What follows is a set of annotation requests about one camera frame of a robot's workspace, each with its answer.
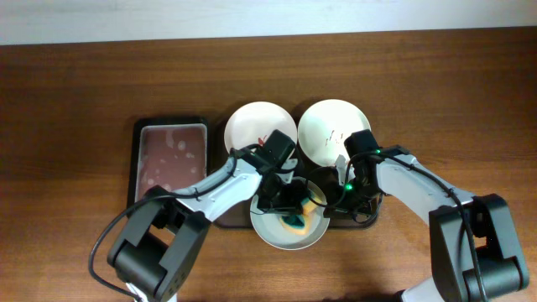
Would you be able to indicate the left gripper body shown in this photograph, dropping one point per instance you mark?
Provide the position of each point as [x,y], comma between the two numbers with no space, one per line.
[284,198]

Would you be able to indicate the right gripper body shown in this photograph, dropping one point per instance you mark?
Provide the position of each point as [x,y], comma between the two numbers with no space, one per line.
[357,200]

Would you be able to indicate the green and yellow sponge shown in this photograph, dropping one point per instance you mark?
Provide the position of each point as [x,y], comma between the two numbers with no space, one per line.
[310,204]

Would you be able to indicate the pale grey plate red streaks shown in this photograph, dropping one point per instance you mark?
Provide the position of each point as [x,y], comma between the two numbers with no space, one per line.
[267,226]

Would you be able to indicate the white plate with red squiggle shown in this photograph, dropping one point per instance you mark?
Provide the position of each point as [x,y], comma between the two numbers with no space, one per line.
[254,122]

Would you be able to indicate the white plate with faint stains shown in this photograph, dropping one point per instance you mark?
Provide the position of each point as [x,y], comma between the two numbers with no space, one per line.
[325,126]

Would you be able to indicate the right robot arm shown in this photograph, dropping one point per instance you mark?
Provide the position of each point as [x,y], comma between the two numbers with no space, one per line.
[474,247]

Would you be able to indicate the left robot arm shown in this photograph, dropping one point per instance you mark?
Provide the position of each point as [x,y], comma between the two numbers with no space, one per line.
[157,248]

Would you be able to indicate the large brown serving tray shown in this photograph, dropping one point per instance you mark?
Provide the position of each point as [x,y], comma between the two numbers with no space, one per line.
[238,217]

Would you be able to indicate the small black tray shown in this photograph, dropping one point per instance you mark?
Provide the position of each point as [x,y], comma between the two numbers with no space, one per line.
[138,125]

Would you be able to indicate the metal pan with reddish water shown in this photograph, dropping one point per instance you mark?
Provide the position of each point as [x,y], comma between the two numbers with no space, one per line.
[170,156]

